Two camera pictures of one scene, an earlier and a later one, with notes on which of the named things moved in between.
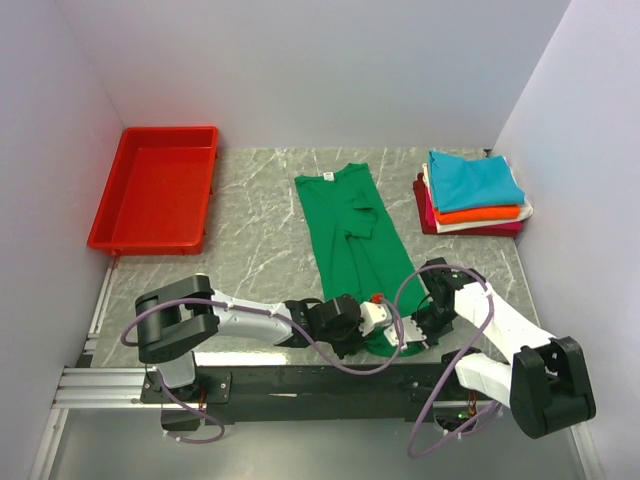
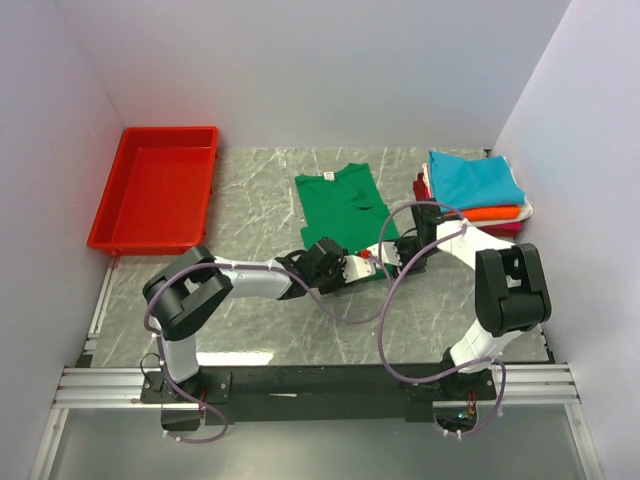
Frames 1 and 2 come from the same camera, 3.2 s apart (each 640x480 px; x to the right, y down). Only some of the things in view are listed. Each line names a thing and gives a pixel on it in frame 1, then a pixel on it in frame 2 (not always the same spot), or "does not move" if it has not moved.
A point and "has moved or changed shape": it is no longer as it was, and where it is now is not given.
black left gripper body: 351,335 → 341,275
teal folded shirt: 458,183 does not move
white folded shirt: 444,225 does not move
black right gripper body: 427,329 → 407,255
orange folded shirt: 478,215 does not move
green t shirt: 365,255 has moved or changed shape
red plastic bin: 159,197 does not move
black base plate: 280,394 does not move
